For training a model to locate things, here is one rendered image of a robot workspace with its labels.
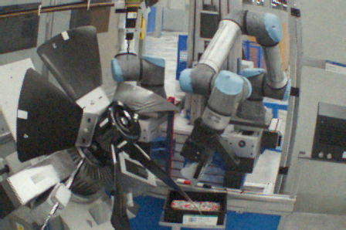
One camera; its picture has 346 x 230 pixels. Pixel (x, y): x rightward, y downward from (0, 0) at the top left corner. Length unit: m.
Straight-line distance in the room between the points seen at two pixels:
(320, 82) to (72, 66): 2.04
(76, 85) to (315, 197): 2.37
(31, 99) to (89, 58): 0.33
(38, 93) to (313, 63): 2.22
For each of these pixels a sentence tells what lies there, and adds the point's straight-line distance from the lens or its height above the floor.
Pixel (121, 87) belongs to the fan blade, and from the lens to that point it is 1.36.
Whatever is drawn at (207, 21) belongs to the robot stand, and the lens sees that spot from 1.93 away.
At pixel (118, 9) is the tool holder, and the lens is 1.09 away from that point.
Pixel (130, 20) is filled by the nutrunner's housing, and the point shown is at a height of 1.48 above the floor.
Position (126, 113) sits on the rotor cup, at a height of 1.24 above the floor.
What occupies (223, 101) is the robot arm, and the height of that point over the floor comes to 1.27.
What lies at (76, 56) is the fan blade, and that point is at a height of 1.38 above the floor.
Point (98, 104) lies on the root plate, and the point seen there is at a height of 1.25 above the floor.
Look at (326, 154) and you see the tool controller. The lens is 1.39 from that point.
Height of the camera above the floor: 1.52
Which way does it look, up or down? 15 degrees down
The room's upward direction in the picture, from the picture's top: 3 degrees clockwise
